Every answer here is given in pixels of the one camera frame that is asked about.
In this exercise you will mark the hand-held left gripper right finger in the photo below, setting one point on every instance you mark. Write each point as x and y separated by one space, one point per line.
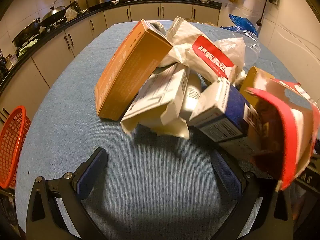
226 172

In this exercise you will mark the blue plastic bag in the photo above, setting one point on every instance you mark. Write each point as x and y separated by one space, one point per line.
242 25

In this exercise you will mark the green cloth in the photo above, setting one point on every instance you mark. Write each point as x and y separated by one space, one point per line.
26 47

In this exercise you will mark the white slim cardboard box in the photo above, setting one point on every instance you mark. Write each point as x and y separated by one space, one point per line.
157 92

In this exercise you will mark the red torn cardboard box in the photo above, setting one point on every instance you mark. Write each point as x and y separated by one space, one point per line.
287 135

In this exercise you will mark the wok with metal lid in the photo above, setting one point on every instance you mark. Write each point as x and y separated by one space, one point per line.
55 13

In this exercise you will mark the white red label bag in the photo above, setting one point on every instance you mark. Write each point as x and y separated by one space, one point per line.
210 55

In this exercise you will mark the knotted clear plastic bag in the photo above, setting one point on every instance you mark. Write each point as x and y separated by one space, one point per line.
232 50

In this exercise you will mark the cream lower kitchen cabinets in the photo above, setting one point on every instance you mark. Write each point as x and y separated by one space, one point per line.
82 32

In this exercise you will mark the white plastic bottle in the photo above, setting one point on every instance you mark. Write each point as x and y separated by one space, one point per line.
191 95

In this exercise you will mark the clear plastic cup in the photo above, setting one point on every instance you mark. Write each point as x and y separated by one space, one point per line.
250 43

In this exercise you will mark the white grey cloth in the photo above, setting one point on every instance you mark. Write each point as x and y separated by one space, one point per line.
157 26

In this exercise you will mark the orange cardboard box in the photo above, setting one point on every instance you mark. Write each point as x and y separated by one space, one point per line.
130 72

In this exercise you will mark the blue white medicine box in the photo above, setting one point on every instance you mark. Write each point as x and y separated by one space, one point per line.
225 110

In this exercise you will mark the black frying pan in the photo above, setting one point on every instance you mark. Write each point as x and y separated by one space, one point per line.
26 32

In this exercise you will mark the gas stove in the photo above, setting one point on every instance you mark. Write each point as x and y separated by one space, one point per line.
51 27

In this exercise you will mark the orange plastic basket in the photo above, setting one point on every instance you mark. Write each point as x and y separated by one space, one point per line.
12 145

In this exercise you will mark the blue tablecloth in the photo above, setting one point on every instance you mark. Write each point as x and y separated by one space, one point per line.
150 192

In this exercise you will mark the white crumpled plastic bag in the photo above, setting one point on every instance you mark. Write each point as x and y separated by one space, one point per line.
71 13

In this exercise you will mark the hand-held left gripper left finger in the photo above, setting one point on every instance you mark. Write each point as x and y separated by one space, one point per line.
88 172

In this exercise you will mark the black kitchen countertop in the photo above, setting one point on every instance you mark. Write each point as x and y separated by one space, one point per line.
175 1

